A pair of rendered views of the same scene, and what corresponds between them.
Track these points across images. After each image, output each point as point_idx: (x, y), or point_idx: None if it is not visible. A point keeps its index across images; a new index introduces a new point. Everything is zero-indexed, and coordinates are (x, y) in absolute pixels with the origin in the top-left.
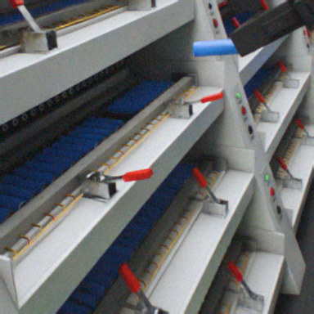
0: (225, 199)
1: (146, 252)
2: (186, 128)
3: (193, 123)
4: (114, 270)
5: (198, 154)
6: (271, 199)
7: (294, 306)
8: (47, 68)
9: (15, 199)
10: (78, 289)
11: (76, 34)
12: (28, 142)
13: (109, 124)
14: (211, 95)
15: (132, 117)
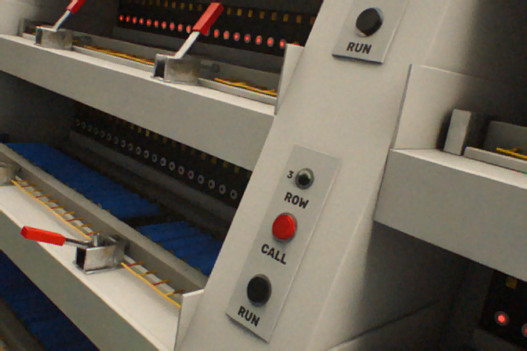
0: None
1: (9, 327)
2: (49, 254)
3: (63, 271)
4: (19, 309)
5: None
6: None
7: None
8: (22, 52)
9: (29, 153)
10: (27, 290)
11: (89, 57)
12: (125, 171)
13: (111, 201)
14: (46, 232)
15: (115, 216)
